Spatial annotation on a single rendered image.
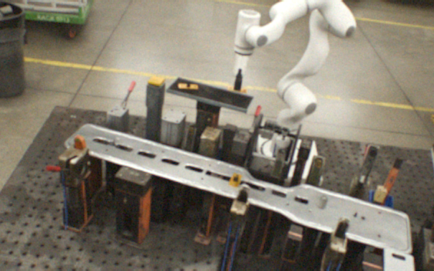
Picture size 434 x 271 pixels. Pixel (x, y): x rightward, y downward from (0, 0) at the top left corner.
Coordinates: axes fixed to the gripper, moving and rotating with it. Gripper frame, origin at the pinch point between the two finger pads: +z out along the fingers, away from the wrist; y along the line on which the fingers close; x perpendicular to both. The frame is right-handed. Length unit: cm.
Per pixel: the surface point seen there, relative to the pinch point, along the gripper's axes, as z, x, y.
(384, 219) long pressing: 24, 63, 42
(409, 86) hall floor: 126, 185, -318
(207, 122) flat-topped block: 20.1, -10.7, 2.0
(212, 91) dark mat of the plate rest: 7.7, -10.8, -4.3
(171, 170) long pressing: 23.4, -19.4, 36.6
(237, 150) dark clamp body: 20.4, 4.5, 19.1
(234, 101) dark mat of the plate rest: 7.7, -0.4, 1.4
